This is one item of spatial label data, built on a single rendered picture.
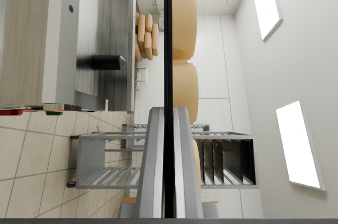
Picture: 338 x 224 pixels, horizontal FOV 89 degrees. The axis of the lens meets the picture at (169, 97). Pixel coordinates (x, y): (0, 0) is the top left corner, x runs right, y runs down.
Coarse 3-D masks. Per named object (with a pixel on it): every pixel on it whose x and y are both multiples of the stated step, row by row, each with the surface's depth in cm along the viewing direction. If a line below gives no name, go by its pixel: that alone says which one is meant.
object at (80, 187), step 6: (78, 186) 160; (84, 186) 160; (90, 186) 160; (96, 186) 160; (102, 186) 160; (108, 186) 160; (114, 186) 160; (120, 186) 160; (126, 186) 160; (132, 186) 159; (204, 186) 159; (210, 186) 159; (216, 186) 159; (222, 186) 159; (228, 186) 159; (234, 186) 159; (240, 186) 159; (246, 186) 159; (252, 186) 159; (258, 186) 159
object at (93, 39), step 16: (80, 0) 31; (96, 0) 37; (80, 16) 31; (96, 16) 37; (80, 32) 31; (96, 32) 37; (80, 48) 30; (96, 48) 37; (80, 64) 30; (96, 64) 35; (112, 64) 35; (80, 80) 30; (96, 80) 37
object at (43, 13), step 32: (0, 0) 16; (32, 0) 16; (64, 0) 16; (0, 32) 15; (32, 32) 15; (64, 32) 16; (0, 64) 15; (32, 64) 15; (64, 64) 16; (0, 96) 15; (32, 96) 15; (64, 96) 16
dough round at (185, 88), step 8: (176, 64) 13; (184, 64) 13; (192, 64) 13; (176, 72) 12; (184, 72) 12; (192, 72) 12; (176, 80) 12; (184, 80) 12; (192, 80) 12; (176, 88) 12; (184, 88) 12; (192, 88) 12; (176, 96) 12; (184, 96) 12; (192, 96) 12; (176, 104) 12; (184, 104) 12; (192, 104) 12; (192, 112) 12; (192, 120) 13
